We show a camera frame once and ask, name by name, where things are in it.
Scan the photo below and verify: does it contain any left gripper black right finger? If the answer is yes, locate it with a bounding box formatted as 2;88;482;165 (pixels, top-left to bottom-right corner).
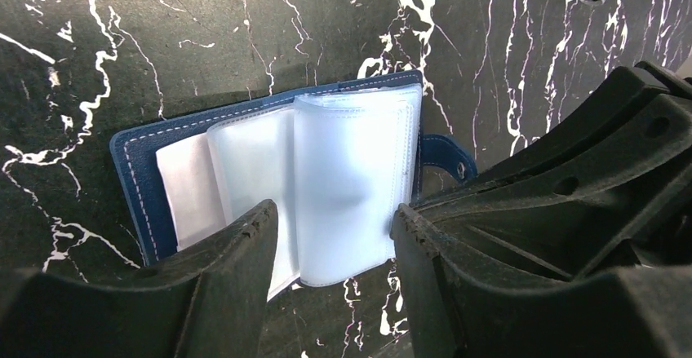
392;205;691;357

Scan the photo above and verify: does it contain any blue leather card holder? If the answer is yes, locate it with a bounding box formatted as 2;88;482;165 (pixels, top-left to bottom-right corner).
109;70;477;297

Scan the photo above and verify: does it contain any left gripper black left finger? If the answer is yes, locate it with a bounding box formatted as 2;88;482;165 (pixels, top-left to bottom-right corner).
1;200;278;357

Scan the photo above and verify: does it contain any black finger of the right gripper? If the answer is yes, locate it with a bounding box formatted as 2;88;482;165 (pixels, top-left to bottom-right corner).
415;62;691;281

